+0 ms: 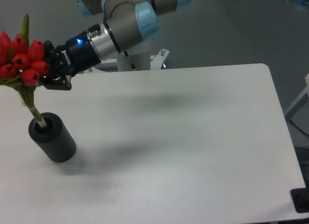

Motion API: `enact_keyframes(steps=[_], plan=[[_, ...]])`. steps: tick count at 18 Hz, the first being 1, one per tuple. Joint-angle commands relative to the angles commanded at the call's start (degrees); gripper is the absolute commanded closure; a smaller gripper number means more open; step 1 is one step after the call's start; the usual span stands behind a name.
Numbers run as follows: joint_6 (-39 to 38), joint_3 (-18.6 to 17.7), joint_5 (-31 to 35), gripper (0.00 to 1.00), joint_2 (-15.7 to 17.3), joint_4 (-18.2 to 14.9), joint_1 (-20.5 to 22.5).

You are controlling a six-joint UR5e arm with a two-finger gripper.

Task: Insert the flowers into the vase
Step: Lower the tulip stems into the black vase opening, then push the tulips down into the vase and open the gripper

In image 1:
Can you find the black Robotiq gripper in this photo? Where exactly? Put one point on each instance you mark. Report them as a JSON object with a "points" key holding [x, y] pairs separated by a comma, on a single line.
{"points": [[76, 55]]}

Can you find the red tulip bouquet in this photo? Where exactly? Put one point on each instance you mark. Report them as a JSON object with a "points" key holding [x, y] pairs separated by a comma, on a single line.
{"points": [[23, 66]]}

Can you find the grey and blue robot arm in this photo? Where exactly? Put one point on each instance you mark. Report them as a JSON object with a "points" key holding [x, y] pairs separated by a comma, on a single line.
{"points": [[126, 23]]}

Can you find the dark grey ribbed vase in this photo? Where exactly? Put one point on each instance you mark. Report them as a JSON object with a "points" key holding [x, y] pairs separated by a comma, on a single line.
{"points": [[56, 141]]}

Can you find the black box at table corner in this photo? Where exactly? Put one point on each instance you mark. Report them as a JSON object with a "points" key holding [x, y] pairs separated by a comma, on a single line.
{"points": [[300, 198]]}

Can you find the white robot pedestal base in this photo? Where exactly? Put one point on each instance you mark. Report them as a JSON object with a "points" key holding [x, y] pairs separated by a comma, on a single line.
{"points": [[137, 59]]}

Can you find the white furniture frame right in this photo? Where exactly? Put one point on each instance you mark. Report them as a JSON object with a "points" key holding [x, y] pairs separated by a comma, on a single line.
{"points": [[298, 102]]}

